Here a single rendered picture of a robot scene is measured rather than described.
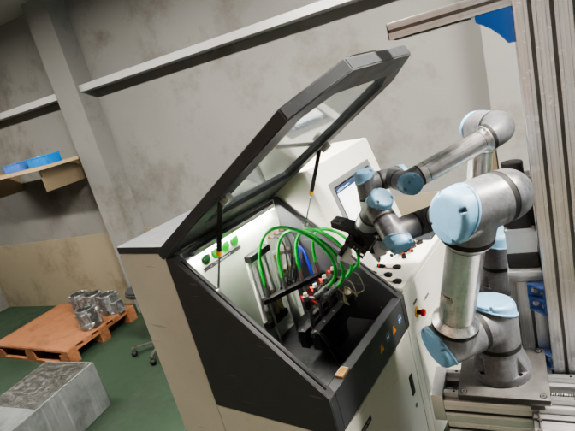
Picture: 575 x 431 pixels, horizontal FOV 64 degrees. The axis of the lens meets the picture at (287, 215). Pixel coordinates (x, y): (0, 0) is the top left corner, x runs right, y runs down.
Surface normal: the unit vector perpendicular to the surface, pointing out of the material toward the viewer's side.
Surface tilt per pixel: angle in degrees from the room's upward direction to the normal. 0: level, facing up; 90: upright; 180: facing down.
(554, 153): 90
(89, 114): 90
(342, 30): 90
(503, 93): 90
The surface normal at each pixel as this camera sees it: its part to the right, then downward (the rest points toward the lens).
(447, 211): -0.92, 0.21
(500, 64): -0.40, 0.35
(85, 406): 0.90, -0.12
